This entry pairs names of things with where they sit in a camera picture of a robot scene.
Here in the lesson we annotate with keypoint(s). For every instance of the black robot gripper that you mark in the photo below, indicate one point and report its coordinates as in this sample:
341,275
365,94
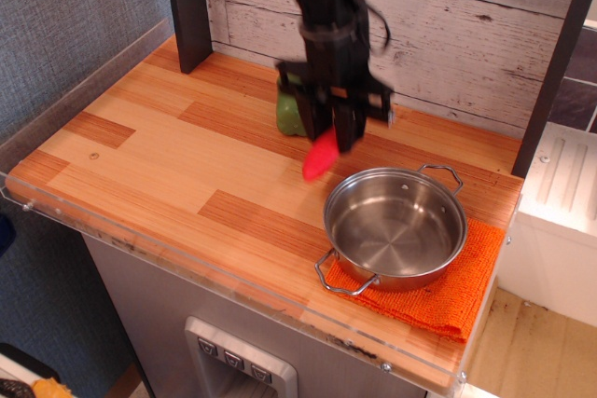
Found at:
335,80

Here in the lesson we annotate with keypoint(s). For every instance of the red handled metal fork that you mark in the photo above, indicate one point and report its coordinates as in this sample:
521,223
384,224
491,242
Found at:
322,155

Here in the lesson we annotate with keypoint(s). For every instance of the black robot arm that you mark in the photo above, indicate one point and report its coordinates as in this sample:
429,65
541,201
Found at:
336,8

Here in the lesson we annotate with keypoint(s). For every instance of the green toy bell pepper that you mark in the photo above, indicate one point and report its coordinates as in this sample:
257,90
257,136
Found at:
288,119

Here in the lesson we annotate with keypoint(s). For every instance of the stainless steel pot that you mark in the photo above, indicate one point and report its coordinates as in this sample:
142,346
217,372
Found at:
393,229

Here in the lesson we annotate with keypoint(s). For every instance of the clear acrylic edge guard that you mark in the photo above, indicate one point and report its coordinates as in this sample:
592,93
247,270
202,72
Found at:
234,252

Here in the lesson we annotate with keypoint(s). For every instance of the orange woven cloth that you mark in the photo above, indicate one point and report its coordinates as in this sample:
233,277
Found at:
447,307

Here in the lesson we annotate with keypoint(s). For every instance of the white toy sink unit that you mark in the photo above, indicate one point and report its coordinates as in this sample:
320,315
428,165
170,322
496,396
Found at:
549,257

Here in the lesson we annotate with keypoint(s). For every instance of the grey toy fridge cabinet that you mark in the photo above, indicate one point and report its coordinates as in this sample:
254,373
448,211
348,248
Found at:
155,306

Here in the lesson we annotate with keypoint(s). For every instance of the yellow object at corner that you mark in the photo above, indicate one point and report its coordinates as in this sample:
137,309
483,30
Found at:
50,388

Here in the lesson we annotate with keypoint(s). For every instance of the dark right shelf post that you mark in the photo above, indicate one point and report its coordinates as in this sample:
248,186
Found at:
563,52

